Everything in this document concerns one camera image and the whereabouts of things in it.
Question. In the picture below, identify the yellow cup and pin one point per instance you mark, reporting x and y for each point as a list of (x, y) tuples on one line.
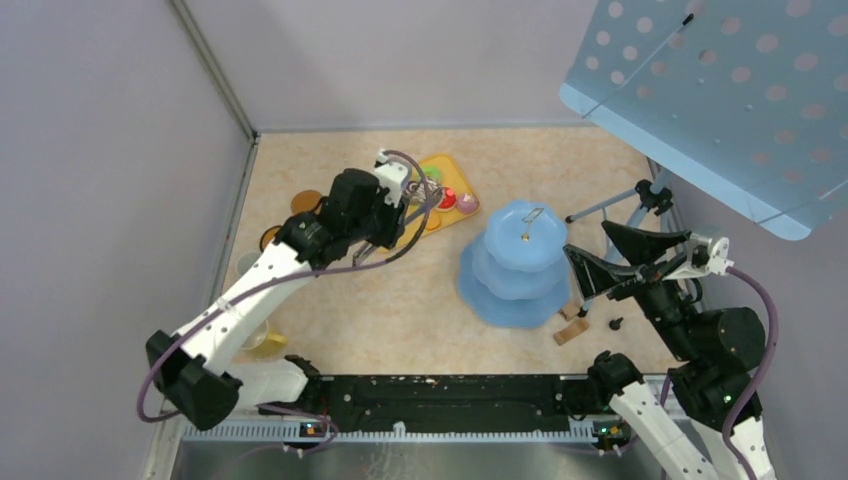
[(272, 347)]

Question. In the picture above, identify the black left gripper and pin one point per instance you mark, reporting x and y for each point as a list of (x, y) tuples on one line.
[(395, 221)]

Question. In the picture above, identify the light brown round coaster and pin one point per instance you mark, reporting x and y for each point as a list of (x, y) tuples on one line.
[(306, 201)]

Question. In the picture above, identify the yellow serving tray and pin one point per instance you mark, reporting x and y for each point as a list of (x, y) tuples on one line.
[(453, 177)]

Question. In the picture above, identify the grey mug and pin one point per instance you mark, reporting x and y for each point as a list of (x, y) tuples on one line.
[(247, 262)]

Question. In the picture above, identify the green frosted donut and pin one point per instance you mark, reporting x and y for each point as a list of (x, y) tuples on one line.
[(433, 175)]

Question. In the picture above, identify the small black knob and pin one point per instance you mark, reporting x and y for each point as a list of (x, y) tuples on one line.
[(615, 324)]

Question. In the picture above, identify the cream white cup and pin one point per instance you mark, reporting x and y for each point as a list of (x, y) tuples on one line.
[(256, 338)]

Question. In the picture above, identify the small wooden block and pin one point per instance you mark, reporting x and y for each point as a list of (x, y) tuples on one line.
[(569, 311)]

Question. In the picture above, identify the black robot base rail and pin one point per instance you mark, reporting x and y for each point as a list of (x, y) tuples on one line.
[(473, 404)]

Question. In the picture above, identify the metal food tongs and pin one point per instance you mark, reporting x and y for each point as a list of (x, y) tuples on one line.
[(419, 193)]

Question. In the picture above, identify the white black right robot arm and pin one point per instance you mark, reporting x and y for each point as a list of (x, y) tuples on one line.
[(722, 355)]

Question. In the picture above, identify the blue metal tripod stand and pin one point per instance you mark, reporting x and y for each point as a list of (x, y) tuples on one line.
[(654, 195)]

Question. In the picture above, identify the red frosted donut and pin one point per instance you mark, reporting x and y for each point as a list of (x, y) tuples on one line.
[(448, 200)]

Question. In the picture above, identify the round orange biscuit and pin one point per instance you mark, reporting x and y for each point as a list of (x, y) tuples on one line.
[(433, 221)]

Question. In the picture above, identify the blue three-tier cake stand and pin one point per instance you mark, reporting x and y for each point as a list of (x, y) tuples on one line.
[(514, 274)]

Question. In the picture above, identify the blue perforated board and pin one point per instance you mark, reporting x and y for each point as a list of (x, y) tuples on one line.
[(745, 100)]

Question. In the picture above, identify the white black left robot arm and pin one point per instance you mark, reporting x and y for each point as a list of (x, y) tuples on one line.
[(191, 367)]

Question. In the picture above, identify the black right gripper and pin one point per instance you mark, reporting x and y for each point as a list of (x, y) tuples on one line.
[(640, 248)]

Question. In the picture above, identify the black yellow round coaster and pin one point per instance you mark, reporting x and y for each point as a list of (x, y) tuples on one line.
[(268, 236)]

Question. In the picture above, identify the white cable duct strip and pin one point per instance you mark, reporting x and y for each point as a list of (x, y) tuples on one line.
[(290, 431)]

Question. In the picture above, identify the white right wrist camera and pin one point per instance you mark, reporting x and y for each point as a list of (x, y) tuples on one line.
[(706, 253)]

